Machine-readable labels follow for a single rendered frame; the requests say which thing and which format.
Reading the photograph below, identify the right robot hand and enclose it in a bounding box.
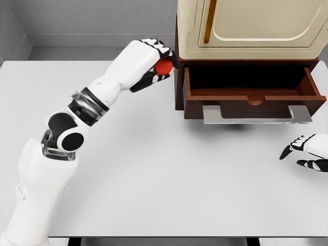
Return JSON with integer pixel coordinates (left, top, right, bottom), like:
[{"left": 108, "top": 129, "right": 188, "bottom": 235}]
[{"left": 279, "top": 133, "right": 328, "bottom": 173}]

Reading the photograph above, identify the silver drawer handle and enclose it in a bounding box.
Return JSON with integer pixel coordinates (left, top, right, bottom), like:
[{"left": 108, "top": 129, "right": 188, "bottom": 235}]
[{"left": 202, "top": 104, "right": 313, "bottom": 125}]

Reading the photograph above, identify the cream cabinet with gold handle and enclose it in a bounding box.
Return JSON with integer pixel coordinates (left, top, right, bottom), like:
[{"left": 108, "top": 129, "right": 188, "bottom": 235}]
[{"left": 177, "top": 0, "right": 328, "bottom": 61}]

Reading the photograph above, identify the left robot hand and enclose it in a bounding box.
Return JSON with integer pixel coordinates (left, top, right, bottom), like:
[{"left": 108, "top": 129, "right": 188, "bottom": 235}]
[{"left": 106, "top": 37, "right": 179, "bottom": 93}]

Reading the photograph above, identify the red round switch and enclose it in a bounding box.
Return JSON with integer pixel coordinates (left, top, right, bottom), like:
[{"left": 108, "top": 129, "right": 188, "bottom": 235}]
[{"left": 153, "top": 58, "right": 174, "bottom": 75}]

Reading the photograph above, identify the brown wooden drawer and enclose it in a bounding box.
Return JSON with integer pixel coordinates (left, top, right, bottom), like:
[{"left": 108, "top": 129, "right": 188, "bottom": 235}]
[{"left": 183, "top": 64, "right": 327, "bottom": 121}]

